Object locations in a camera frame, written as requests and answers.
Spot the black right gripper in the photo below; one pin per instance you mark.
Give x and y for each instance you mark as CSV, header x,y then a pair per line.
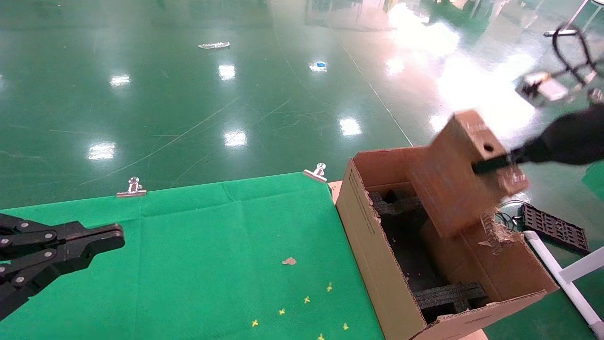
x,y
571,141

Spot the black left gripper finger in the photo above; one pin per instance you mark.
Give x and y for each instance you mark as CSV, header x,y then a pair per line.
x,y
47,262
42,235

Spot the small brown cardboard box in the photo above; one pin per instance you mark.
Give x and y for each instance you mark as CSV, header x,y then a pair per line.
x,y
453,189

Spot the large open cardboard carton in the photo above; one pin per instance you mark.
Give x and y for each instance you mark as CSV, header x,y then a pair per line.
x,y
373,250

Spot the black plastic grid tray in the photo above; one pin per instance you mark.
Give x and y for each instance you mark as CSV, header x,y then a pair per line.
x,y
554,229

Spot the silver binder clip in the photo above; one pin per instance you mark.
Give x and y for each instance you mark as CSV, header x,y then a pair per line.
x,y
132,193
315,176

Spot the green sheet piece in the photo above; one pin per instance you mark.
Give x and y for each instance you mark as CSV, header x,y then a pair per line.
x,y
597,182

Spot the black foam liner sheet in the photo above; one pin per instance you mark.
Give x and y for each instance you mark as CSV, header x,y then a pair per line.
x,y
410,255

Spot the white stand foot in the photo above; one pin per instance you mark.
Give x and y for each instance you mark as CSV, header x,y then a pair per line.
x,y
547,33

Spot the green table cloth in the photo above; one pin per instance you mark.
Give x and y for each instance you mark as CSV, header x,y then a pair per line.
x,y
188,264

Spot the white floor litter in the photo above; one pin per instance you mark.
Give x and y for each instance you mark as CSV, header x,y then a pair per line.
x,y
214,46

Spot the gray wrist camera box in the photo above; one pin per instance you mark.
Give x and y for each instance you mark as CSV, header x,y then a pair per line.
x,y
542,89

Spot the white pipe frame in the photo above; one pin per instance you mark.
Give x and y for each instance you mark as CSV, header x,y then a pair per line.
x,y
566,278

